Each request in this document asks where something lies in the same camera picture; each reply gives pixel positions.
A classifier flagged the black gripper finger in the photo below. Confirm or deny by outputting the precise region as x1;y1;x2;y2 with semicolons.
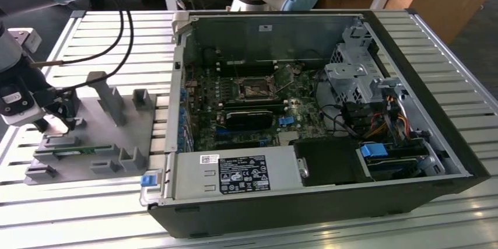
32;114;49;134
57;100;79;133

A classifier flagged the silver square CPU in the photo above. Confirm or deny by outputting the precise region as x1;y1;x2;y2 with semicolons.
43;113;69;134

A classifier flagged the CPU socket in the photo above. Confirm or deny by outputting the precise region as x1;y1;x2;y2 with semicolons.
237;77;279;100

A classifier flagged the grey parts rack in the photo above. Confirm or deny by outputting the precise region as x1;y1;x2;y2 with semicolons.
22;71;159;186

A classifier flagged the green RAM stick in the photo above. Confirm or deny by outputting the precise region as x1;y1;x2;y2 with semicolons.
51;145;97;157

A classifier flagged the grey power supply unit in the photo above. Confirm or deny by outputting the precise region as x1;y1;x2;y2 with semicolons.
172;146;303;201

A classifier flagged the black graphics card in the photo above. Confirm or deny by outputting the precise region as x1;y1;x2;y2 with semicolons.
224;110;273;131

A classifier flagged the black installed RAM stick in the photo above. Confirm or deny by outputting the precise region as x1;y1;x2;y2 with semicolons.
223;101;284;112

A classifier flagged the thin locking lever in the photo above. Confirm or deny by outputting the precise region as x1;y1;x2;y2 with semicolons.
275;80;295;94

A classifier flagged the silver chipset heatsink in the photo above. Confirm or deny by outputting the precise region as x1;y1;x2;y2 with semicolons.
279;132;302;145

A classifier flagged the metal socket cover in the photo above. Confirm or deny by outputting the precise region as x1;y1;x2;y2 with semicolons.
271;64;302;81

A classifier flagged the green motherboard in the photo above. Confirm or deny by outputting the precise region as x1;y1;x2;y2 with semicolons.
180;64;332;152

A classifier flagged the black open PC case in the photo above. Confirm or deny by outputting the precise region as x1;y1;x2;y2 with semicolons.
139;9;491;240

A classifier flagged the black plastic shroud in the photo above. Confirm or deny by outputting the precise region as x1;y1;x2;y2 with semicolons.
292;138;370;187

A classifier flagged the silver drive cage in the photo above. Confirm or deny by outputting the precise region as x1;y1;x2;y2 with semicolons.
323;26;384;107

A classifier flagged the blue disk carrier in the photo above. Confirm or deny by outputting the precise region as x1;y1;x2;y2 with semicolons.
359;142;388;160

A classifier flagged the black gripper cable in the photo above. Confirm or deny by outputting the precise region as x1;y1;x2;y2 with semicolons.
29;0;131;67
53;0;137;91

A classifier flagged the black curved wire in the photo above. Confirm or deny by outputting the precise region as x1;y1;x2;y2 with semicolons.
322;104;359;139

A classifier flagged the coloured power wire bundle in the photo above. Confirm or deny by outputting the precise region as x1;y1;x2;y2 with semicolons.
368;91;414;142

